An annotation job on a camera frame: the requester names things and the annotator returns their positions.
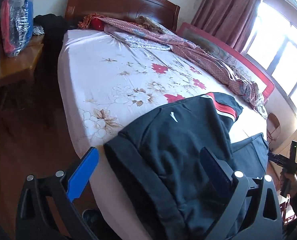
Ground dark navy track pants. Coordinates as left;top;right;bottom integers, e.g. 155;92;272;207
104;92;268;239

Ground black clothing pile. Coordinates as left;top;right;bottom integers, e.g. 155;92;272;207
33;14;68;62

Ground right hand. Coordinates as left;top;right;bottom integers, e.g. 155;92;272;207
280;171;297;198

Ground window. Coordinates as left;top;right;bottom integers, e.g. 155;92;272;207
242;2;297;114

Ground wooden nightstand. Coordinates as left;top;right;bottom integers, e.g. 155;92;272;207
0;33;45;111

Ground white floral bed mattress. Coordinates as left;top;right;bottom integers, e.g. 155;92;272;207
58;30;266;239

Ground mauve curtain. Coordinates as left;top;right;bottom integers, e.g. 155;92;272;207
191;0;262;53

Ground red pillow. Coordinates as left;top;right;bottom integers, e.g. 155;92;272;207
90;18;104;31

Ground pink patterned blanket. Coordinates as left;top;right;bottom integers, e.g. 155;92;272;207
77;14;268;119

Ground bagged clothes bundle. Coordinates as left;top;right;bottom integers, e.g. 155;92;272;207
0;0;33;57

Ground dark wooden headboard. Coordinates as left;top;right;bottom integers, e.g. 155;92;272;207
64;0;180;32

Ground red bed guard rail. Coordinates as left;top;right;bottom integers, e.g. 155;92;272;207
177;22;274;101

